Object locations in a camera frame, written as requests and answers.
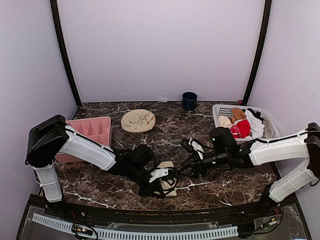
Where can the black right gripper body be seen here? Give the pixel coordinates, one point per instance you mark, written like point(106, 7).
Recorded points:
point(222, 158)

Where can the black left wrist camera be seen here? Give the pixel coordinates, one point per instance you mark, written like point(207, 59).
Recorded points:
point(142, 155)

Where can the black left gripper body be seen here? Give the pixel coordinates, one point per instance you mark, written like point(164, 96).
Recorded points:
point(136, 170)

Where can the pink divided organizer box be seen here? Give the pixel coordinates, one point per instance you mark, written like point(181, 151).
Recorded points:
point(97, 129)

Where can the cream underwear with navy trim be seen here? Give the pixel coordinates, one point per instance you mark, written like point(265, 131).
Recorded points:
point(167, 177)

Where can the white plastic laundry basket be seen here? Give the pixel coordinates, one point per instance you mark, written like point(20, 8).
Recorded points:
point(270, 131)

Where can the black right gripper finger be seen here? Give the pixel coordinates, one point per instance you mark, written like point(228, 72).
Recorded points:
point(190, 160)
point(190, 172)

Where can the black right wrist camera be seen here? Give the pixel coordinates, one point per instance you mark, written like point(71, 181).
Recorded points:
point(222, 140)

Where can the bird pattern ceramic plate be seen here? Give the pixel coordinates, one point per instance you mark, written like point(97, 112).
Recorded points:
point(138, 121)

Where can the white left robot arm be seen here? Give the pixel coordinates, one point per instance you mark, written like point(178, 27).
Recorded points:
point(89, 140)

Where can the brown garment in basket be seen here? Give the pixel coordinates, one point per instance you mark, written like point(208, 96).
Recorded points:
point(238, 114)

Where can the dark blue mug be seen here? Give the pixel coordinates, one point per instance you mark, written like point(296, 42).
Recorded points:
point(189, 101)

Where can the red garment in basket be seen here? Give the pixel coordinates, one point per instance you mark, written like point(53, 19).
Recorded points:
point(241, 129)

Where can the white garment in basket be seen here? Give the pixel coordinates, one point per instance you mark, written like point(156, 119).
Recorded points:
point(256, 124)

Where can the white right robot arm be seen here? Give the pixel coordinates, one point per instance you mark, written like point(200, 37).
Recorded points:
point(304, 145)

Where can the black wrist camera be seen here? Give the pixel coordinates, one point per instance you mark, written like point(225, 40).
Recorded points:
point(142, 155)
point(222, 140)

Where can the beige garment in basket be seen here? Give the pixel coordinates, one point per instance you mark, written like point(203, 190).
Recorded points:
point(224, 121)

